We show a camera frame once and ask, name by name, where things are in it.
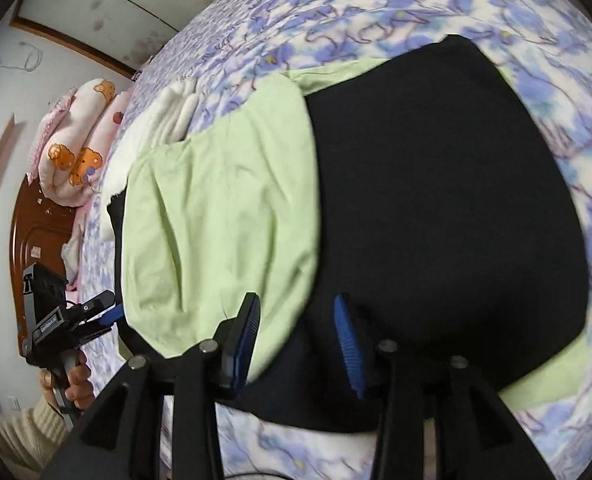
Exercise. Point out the blue floral blanket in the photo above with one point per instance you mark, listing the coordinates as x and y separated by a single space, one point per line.
326 10

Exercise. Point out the brown wooden headboard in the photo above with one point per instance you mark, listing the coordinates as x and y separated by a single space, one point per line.
31 220

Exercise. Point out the white folded cloth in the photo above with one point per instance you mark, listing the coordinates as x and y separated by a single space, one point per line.
171 110

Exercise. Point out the green and black jacket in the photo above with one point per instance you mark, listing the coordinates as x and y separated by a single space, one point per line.
426 210

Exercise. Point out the white wall socket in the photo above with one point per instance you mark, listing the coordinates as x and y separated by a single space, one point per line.
13 404

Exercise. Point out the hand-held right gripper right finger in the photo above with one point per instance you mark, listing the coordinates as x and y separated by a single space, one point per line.
348 345

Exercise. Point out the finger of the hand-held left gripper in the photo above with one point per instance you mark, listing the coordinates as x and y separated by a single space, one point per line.
98 302
108 316

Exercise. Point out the person's left hand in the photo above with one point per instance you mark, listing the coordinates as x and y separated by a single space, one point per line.
78 385

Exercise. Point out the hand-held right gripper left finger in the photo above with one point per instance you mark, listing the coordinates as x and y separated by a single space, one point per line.
246 340

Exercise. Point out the pink bear print quilt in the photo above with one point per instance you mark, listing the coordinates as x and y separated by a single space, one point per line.
76 125

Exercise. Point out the cream sleeved left forearm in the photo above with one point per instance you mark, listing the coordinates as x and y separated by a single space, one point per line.
21 435

